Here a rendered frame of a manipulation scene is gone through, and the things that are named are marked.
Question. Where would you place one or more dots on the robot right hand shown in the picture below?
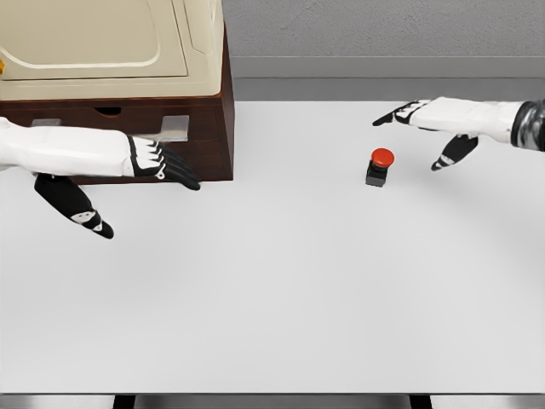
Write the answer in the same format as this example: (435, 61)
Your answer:
(451, 115)

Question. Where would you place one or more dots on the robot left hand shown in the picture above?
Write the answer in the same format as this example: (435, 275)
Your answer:
(93, 153)

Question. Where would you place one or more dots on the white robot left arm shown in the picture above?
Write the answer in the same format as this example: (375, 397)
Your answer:
(17, 145)

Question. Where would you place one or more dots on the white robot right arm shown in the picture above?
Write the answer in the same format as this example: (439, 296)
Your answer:
(515, 121)

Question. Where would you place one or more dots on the brown cabinet drawer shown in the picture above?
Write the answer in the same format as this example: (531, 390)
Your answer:
(85, 121)

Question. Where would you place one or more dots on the cream cabinet top unit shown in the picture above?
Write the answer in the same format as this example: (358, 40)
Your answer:
(106, 42)

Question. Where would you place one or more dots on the brown wooden drawer cabinet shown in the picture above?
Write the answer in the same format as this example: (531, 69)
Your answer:
(225, 140)

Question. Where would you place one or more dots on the red button black switch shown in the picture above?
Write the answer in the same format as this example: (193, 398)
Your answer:
(380, 164)

